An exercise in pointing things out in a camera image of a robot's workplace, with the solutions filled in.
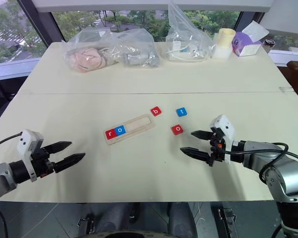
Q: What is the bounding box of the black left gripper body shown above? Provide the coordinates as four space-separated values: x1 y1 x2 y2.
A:
34 145 58 179

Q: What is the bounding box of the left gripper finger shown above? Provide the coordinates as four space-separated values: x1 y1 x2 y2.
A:
43 141 73 154
53 152 86 174

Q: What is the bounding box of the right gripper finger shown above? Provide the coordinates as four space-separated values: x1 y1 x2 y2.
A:
179 147 211 163
190 130 214 141

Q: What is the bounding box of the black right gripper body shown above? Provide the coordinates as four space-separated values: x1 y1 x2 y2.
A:
205 132 226 168

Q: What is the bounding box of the red letter tile o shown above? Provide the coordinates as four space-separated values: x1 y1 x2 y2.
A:
170 124 184 136

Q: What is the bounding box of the blue letter tile t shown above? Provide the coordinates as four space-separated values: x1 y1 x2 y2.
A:
176 107 189 118

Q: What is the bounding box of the red b letter block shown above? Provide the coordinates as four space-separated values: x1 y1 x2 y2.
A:
149 106 162 117

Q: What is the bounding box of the red letter tile r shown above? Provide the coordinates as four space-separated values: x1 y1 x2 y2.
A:
105 128 118 139

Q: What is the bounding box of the blue letter tile o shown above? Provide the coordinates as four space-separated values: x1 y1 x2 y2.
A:
114 125 128 136

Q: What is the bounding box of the wooden block tray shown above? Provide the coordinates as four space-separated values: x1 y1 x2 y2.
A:
103 114 156 146

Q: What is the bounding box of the pink soft bundle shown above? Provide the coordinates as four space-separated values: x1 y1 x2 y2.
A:
69 47 107 73

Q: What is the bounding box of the tall clear plastic bag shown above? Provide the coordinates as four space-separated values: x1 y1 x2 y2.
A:
164 0 216 63

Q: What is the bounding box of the grey cylindrical part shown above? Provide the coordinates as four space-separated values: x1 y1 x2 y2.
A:
121 51 160 68

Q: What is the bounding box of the purple tissue box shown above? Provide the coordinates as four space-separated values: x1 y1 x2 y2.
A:
231 20 270 58

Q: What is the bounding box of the large clear plastic bag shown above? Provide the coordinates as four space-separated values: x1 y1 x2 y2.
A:
61 27 161 74

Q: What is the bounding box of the dark lidded jar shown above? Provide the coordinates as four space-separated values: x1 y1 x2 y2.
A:
263 39 276 53

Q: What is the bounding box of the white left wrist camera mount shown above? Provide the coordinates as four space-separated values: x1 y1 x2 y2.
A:
16 129 44 183

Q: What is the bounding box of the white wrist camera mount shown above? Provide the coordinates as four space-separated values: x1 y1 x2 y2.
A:
16 129 44 183
209 114 237 166

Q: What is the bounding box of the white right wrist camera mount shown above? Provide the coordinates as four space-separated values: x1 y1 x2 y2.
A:
209 114 237 166

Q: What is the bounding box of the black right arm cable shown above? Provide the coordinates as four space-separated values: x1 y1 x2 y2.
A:
223 142 298 185

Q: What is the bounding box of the black metal bracket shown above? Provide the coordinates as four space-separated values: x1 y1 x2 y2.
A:
217 207 237 238
76 215 95 235

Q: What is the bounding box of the white cable and adapter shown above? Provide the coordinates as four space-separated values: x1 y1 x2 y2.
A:
166 41 206 62

